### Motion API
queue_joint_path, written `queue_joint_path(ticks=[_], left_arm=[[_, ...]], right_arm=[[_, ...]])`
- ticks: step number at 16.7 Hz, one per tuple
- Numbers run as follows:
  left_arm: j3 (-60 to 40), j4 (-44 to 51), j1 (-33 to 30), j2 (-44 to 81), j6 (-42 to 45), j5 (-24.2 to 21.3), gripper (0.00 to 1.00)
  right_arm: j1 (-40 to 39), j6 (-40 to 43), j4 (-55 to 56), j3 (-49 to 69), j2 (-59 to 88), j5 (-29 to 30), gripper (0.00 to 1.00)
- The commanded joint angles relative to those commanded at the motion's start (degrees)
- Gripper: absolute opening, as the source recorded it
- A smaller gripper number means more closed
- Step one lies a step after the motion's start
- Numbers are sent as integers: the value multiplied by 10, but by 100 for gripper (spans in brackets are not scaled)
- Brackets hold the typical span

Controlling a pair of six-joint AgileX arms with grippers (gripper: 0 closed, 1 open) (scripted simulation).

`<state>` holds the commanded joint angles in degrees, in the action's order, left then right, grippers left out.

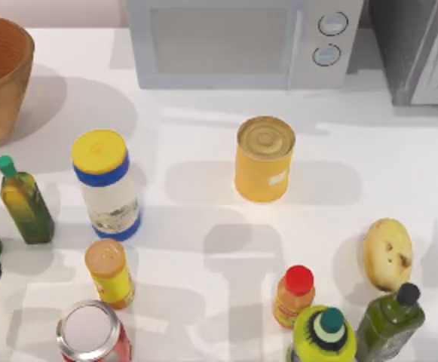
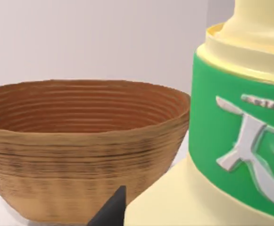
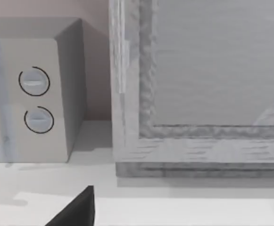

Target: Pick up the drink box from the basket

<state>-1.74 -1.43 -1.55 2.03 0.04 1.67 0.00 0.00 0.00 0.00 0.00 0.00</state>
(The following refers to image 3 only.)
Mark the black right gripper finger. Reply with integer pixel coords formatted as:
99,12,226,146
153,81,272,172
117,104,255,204
44,185,96,226

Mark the pale grey microwave knob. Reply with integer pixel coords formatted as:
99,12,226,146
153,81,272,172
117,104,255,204
18,66,50,97
24,106,55,134

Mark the grey cabinet door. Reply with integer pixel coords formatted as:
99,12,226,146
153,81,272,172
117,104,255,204
138,0,274,140

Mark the pale microwave oven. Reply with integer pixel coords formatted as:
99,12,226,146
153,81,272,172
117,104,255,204
0,16,85,163

